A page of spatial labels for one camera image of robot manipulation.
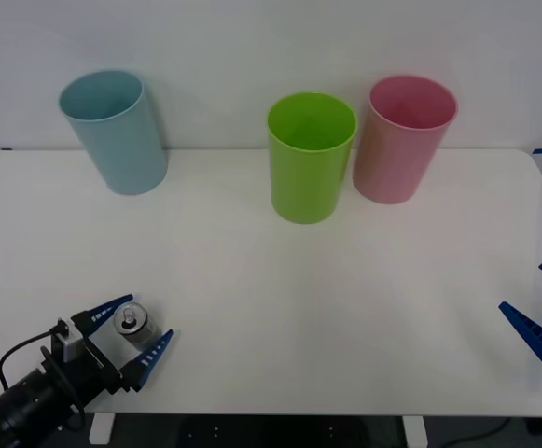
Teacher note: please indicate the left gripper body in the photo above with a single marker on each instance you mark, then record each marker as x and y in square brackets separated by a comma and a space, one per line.
[91, 373]

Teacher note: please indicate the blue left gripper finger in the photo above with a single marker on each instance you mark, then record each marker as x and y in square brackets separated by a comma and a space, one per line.
[147, 361]
[100, 313]

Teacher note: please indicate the silver drink can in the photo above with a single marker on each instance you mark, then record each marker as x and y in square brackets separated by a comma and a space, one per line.
[136, 324]

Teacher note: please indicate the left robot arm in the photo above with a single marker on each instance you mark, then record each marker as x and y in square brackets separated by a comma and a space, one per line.
[18, 410]

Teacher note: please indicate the white table leg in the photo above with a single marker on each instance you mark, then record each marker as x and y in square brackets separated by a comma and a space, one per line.
[414, 430]
[101, 429]

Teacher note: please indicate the pale blue plastic bin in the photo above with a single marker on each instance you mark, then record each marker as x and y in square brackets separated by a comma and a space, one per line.
[121, 149]

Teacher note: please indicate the pink plastic bin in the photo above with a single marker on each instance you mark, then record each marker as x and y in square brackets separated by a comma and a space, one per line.
[392, 163]

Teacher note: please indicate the green plastic bin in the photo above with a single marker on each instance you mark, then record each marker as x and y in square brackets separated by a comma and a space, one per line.
[308, 186]

